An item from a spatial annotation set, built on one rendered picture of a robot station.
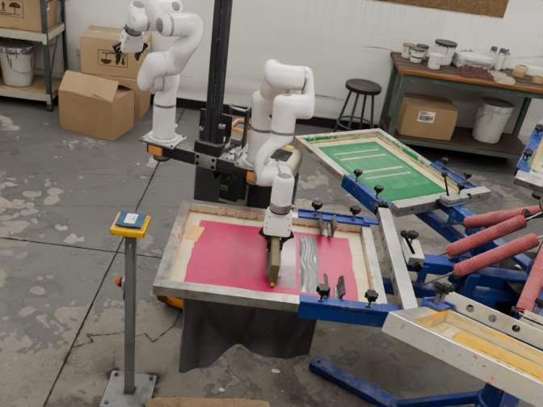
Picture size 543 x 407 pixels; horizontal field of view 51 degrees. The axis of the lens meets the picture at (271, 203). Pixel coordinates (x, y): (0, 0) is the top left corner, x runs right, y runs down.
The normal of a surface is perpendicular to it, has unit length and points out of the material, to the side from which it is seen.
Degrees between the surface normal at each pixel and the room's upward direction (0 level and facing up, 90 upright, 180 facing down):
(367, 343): 0
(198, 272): 0
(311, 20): 90
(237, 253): 0
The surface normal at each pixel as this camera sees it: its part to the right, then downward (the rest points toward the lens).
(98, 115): -0.27, 0.45
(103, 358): 0.13, -0.86
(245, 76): -0.04, 0.50
